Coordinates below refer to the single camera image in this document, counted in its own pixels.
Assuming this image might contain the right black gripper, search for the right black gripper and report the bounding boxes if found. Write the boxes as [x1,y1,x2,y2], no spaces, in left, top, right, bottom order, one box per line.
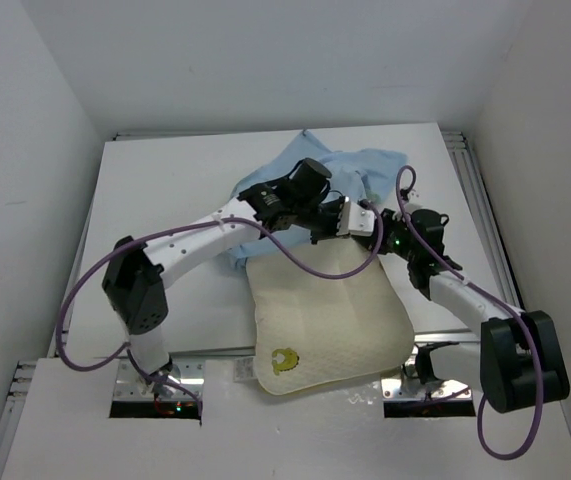
[356,207,419,262]

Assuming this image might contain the blue green pillowcase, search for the blue green pillowcase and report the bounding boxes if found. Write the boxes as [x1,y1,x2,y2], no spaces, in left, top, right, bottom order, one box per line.
[227,130,408,270]

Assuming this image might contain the cream yellow pillow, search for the cream yellow pillow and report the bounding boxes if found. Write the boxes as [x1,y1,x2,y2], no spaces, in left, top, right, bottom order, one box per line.
[246,239,414,396]

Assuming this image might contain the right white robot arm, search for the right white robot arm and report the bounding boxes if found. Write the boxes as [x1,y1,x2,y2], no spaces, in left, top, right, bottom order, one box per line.
[356,208,570,413]

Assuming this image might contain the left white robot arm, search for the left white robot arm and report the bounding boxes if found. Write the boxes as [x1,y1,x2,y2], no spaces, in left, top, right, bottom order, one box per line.
[102,158,358,375]

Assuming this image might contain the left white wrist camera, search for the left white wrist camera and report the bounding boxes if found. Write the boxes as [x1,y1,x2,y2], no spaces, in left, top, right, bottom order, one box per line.
[336,197,376,237]

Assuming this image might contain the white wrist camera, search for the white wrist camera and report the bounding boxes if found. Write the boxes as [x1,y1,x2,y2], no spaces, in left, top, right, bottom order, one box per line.
[403,202,422,214]
[336,197,376,237]

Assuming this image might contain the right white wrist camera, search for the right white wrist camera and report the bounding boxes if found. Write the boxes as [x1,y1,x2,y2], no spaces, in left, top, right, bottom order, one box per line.
[403,202,422,214]

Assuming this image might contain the aluminium frame rail right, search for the aluminium frame rail right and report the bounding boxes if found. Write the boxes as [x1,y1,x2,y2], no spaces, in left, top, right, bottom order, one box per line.
[442,131,523,307]

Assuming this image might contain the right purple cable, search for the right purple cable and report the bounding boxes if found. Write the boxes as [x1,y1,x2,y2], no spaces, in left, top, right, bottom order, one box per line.
[395,165,546,460]

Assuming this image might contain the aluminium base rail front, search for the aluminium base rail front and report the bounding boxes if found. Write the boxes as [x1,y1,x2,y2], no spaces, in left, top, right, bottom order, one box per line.
[112,333,480,412]

